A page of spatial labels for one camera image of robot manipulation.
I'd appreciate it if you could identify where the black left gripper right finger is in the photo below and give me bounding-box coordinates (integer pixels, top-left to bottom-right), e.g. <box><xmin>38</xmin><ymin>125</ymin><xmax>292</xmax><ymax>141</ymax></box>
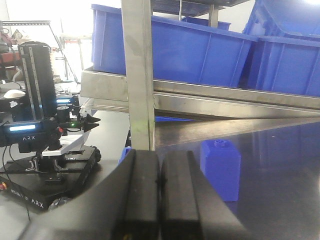
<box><xmin>161</xmin><ymin>150</ymin><xmax>253</xmax><ymax>240</ymax></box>

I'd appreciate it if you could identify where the white computer mouse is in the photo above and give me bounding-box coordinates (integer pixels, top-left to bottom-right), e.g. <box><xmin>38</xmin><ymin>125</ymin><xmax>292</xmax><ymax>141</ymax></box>
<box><xmin>3</xmin><ymin>89</ymin><xmax>26</xmax><ymax>99</ymax></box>

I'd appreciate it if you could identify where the stainless steel shelf rack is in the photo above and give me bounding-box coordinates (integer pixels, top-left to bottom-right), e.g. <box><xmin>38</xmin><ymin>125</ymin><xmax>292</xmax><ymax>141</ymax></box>
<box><xmin>81</xmin><ymin>0</ymin><xmax>320</xmax><ymax>151</ymax></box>

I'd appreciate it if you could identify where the blue bin tilted upper right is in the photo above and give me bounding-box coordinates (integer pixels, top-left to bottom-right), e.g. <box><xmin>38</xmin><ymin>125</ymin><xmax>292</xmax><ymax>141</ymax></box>
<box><xmin>243</xmin><ymin>0</ymin><xmax>320</xmax><ymax>41</ymax></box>

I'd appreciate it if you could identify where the blue bin on shelf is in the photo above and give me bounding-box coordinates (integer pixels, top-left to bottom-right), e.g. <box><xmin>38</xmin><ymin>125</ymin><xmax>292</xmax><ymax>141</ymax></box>
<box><xmin>241</xmin><ymin>36</ymin><xmax>320</xmax><ymax>97</ymax></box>
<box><xmin>91</xmin><ymin>4</ymin><xmax>258</xmax><ymax>87</ymax></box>

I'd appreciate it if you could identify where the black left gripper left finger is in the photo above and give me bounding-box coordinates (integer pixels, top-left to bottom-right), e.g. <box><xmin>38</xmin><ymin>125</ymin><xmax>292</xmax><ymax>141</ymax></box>
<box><xmin>19</xmin><ymin>149</ymin><xmax>160</xmax><ymax>240</ymax></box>

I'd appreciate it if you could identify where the blue bottle-shaped part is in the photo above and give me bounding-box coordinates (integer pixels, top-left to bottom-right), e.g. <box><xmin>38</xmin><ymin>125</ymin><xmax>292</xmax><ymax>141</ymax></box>
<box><xmin>200</xmin><ymin>139</ymin><xmax>242</xmax><ymax>202</ymax></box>

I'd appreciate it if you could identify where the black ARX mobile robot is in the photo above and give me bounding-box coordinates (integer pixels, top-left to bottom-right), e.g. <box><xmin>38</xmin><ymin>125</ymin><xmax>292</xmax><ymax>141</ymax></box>
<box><xmin>0</xmin><ymin>41</ymin><xmax>101</xmax><ymax>211</ymax></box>

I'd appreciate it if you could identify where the blue bin left on shelf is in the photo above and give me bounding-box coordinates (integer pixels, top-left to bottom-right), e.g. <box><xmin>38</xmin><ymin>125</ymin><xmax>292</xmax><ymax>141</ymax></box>
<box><xmin>91</xmin><ymin>4</ymin><xmax>258</xmax><ymax>87</ymax></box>

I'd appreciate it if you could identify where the blue bin right on shelf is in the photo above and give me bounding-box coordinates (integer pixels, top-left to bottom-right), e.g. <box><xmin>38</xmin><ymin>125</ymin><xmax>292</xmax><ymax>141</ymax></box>
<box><xmin>241</xmin><ymin>36</ymin><xmax>320</xmax><ymax>97</ymax></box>

